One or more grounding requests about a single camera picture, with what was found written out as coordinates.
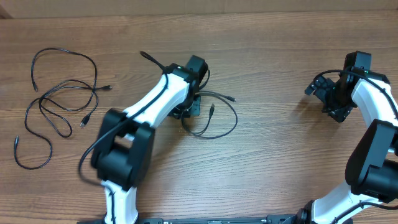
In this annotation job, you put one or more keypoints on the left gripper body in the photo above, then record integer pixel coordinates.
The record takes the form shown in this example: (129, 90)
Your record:
(191, 106)

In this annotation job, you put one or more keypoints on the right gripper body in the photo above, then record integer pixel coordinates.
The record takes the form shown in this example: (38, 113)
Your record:
(337, 98)

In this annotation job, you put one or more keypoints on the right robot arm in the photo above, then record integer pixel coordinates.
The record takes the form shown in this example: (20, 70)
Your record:
(370, 178)

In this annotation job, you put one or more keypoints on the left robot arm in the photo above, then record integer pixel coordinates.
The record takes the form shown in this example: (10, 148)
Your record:
(123, 149)

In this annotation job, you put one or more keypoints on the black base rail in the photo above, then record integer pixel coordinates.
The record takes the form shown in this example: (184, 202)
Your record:
(270, 219)

